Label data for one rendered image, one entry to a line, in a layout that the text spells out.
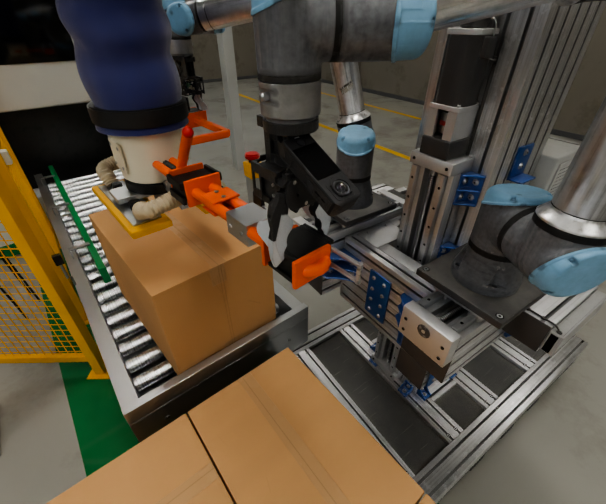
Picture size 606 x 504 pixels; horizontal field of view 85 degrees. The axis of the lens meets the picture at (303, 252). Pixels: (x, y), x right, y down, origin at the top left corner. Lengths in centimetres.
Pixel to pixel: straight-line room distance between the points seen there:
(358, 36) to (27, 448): 201
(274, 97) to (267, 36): 6
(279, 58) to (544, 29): 64
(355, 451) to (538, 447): 108
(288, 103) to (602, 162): 45
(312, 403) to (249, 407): 20
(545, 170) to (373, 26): 87
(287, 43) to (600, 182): 48
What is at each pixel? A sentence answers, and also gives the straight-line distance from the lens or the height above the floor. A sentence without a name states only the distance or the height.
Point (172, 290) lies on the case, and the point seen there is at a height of 94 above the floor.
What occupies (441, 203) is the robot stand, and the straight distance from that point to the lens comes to 98.
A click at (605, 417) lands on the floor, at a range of 227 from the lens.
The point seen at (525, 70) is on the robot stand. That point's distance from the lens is 93.
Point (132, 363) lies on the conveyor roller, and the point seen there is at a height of 55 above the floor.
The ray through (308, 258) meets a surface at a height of 126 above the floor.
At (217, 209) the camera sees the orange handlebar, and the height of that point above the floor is 125.
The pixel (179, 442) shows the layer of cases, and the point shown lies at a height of 54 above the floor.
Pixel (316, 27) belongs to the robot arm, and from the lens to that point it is 40.
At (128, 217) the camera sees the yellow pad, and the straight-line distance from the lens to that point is 93.
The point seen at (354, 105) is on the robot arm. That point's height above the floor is 132.
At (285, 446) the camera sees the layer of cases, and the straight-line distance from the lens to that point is 110.
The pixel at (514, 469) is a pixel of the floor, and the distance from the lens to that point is 188.
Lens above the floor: 155
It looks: 36 degrees down
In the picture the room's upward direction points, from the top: straight up
